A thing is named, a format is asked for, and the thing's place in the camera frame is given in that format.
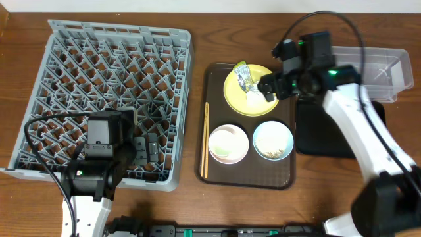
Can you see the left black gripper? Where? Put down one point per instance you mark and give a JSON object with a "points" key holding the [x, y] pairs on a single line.
{"points": [[139, 150]]}

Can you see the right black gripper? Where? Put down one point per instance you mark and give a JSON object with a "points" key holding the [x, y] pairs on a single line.
{"points": [[278, 85]]}

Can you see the white tissue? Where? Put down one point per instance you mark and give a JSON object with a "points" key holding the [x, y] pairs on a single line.
{"points": [[255, 98]]}

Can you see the green snack wrapper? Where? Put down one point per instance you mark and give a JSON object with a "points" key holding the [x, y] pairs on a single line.
{"points": [[244, 77]]}

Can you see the light blue bowl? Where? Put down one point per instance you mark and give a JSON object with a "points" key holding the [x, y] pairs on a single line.
{"points": [[275, 131]]}

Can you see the pale green cup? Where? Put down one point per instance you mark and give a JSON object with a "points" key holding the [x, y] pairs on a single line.
{"points": [[220, 143]]}

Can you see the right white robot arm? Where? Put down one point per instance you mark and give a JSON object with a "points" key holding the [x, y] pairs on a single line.
{"points": [[390, 200]]}

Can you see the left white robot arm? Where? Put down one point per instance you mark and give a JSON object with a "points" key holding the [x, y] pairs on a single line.
{"points": [[97, 167]]}

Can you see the black waste tray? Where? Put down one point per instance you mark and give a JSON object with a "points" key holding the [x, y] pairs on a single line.
{"points": [[317, 134]]}

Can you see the grey plastic dishwasher rack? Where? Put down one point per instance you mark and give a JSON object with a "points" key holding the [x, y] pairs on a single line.
{"points": [[91, 67]]}

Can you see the clear plastic waste bin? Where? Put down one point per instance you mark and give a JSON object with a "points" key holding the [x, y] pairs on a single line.
{"points": [[387, 72]]}

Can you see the yellow round plate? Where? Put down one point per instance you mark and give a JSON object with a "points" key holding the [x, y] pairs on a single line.
{"points": [[236, 97]]}

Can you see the leftover rice food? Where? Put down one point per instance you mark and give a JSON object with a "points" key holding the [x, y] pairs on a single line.
{"points": [[270, 149]]}

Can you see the left wooden chopstick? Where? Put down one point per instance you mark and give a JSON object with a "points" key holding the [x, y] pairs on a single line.
{"points": [[204, 139]]}

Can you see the dark brown serving tray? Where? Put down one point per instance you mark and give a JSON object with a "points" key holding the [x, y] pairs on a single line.
{"points": [[253, 170]]}

